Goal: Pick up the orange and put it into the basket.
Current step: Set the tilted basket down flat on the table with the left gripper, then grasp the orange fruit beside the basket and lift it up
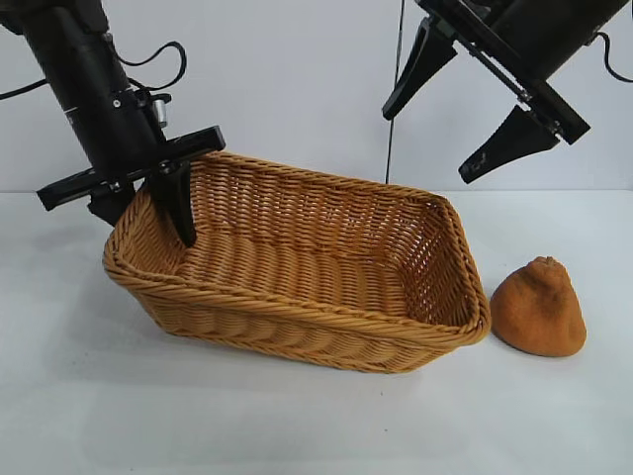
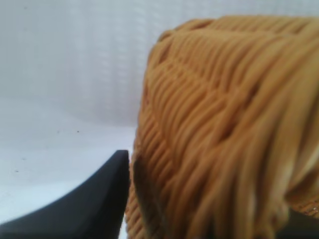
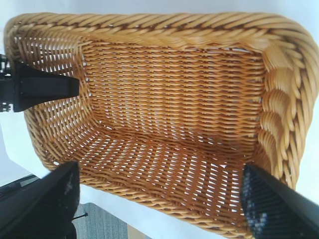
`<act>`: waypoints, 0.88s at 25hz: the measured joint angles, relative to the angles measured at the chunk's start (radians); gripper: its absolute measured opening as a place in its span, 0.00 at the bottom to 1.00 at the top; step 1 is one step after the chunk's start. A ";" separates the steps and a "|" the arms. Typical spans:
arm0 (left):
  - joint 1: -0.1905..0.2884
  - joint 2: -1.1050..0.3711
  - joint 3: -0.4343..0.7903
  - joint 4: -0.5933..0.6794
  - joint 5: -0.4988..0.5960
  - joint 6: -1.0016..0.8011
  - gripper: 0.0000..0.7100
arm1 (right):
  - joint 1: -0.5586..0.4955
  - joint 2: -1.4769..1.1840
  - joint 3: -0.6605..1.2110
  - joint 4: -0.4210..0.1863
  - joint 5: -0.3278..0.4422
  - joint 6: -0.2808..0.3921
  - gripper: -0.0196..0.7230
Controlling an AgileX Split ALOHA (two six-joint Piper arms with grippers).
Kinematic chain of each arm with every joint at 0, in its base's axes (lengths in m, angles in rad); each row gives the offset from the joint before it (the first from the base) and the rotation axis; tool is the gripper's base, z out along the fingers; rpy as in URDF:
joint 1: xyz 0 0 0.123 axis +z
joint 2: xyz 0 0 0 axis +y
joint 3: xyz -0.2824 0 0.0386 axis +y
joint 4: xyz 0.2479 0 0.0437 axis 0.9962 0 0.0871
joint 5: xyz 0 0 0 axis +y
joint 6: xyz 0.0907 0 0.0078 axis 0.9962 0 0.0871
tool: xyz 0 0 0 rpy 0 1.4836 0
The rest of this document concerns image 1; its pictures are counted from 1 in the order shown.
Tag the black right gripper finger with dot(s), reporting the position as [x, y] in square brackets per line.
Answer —
[420, 64]
[514, 143]

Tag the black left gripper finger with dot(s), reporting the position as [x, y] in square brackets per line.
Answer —
[175, 203]
[110, 205]

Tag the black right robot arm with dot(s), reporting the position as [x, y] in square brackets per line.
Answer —
[593, 10]

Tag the left wrist camera silver lens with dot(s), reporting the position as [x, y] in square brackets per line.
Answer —
[160, 110]

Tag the bumpy orange fruit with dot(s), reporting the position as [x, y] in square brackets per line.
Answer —
[539, 316]

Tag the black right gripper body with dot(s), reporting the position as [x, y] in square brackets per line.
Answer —
[524, 39]

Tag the brown woven wicker basket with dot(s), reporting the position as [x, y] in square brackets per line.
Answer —
[297, 316]

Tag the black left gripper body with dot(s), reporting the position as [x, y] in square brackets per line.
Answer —
[114, 143]

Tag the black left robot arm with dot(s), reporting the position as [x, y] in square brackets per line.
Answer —
[64, 49]

